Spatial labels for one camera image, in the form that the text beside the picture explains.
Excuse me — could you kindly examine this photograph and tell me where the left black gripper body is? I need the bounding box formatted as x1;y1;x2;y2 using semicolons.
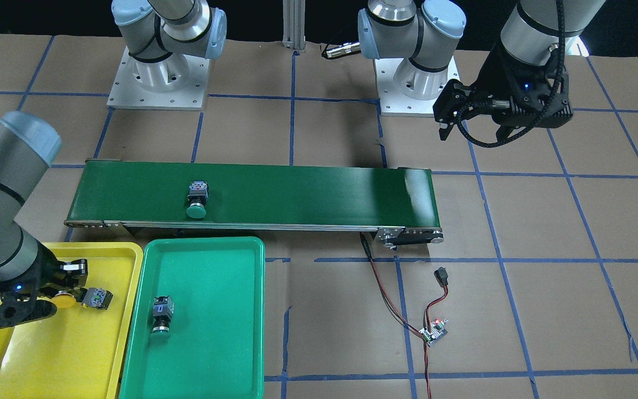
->
433;43;574;129

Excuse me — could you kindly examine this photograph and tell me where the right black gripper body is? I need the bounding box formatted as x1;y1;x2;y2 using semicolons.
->
0;243;88;329

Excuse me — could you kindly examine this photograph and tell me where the green push button switch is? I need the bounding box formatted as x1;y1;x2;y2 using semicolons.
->
186;180;209;219

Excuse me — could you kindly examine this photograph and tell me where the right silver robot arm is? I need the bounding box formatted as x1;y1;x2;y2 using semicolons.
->
0;1;228;329

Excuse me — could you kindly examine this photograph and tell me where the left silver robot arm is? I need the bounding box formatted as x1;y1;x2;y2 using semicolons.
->
358;1;604;147

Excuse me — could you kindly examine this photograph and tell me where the green conveyor belt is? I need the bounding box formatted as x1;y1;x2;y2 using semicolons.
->
64;161;444;248

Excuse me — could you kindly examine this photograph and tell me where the yellow tray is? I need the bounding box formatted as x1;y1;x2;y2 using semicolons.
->
0;242;143;398

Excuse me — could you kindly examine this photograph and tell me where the small motor controller board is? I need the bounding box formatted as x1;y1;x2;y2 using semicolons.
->
419;320;449;347

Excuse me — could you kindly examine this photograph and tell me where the green tray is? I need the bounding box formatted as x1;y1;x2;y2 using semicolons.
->
119;237;265;398

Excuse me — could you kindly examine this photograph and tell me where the aluminium frame post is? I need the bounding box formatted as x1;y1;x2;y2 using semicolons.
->
282;0;306;52

